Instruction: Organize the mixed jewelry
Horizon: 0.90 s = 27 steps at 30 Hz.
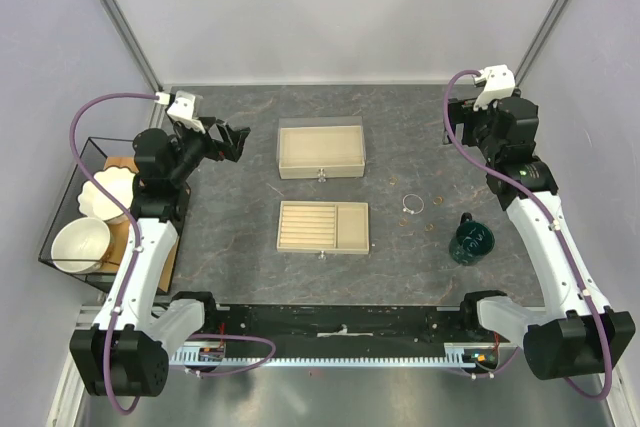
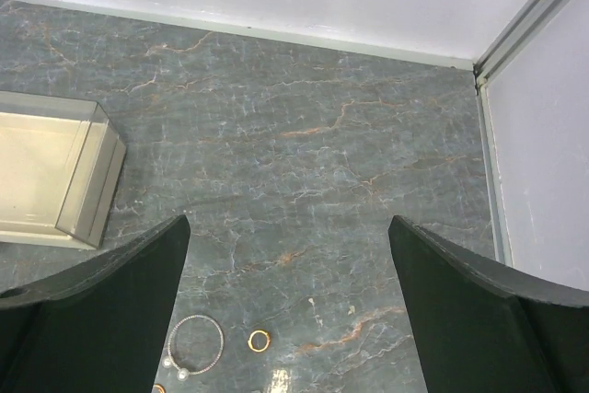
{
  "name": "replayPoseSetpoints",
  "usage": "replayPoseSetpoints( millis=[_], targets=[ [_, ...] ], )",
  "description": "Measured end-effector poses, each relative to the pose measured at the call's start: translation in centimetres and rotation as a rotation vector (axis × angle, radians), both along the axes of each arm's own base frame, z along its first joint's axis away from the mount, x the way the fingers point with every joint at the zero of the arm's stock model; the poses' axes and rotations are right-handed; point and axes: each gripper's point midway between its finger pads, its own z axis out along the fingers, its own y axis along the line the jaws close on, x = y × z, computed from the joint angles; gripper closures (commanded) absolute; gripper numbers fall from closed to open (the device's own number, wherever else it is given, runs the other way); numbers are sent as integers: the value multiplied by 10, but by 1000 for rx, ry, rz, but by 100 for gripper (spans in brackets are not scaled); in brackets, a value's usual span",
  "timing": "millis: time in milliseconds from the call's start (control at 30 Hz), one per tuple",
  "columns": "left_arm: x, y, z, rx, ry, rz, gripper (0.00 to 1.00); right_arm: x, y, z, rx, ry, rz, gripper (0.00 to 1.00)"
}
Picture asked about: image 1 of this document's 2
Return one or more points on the wooden board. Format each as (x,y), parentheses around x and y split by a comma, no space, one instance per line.
(104,277)

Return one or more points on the beige open jewelry box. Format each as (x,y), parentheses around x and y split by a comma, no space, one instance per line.
(321,148)

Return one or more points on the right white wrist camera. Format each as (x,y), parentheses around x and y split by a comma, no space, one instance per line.
(498,82)

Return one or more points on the white round bowl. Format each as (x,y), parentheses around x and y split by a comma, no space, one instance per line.
(81,246)

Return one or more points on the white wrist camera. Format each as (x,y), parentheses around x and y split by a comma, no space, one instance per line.
(498,82)
(182,107)

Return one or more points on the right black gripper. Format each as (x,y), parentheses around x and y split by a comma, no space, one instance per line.
(461,111)

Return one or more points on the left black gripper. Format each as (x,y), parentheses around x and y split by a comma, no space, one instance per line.
(217,149)

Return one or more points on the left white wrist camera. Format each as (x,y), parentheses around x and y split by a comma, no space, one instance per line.
(182,107)

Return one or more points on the dark green mug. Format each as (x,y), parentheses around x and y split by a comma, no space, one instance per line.
(471,242)

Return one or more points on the beige ring slot tray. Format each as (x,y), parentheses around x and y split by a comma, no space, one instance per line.
(322,227)

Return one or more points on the black wire frame box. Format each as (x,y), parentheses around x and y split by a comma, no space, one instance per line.
(94,153)

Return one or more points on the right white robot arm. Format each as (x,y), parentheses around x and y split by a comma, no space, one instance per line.
(578,332)

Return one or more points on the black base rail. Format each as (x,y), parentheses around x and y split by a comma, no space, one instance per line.
(423,323)

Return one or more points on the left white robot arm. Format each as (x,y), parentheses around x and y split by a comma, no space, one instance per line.
(126,351)

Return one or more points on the white scalloped bowl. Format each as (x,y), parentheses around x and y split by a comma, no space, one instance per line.
(118,182)

